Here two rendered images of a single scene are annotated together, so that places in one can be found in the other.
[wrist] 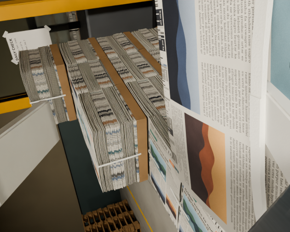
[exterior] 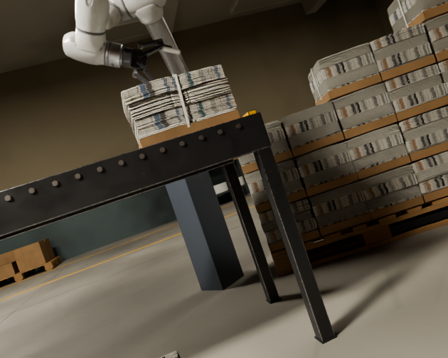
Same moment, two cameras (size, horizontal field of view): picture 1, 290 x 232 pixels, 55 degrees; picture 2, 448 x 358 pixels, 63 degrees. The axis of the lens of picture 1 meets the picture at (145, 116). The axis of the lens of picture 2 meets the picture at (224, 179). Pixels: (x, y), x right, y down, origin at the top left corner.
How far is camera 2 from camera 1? 1.46 m
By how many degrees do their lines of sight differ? 56
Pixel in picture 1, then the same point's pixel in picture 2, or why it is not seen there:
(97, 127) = (323, 63)
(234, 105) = not seen: hidden behind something
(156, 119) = (328, 106)
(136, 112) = (337, 91)
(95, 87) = (379, 56)
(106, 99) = (358, 67)
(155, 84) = (379, 109)
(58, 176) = not seen: outside the picture
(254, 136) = not seen: hidden behind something
